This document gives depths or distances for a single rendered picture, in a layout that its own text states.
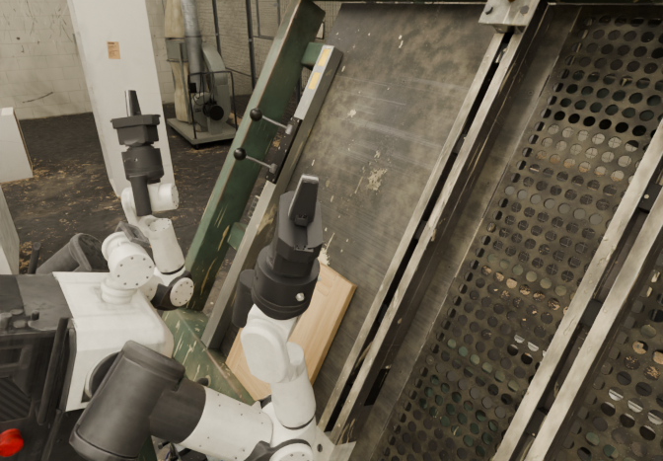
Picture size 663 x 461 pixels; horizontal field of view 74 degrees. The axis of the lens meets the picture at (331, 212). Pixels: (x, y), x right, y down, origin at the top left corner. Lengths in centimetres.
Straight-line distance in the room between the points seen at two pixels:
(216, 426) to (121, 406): 15
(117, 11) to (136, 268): 400
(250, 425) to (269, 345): 20
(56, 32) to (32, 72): 78
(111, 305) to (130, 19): 401
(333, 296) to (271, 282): 49
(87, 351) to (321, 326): 52
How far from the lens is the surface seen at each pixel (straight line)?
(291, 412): 80
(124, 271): 83
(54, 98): 919
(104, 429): 73
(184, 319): 155
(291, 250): 53
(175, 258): 124
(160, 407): 73
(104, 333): 82
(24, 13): 906
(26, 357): 83
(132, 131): 115
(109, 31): 470
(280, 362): 68
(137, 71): 476
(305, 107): 129
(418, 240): 89
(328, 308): 108
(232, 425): 79
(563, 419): 77
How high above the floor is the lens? 184
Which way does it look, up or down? 26 degrees down
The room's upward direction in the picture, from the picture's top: straight up
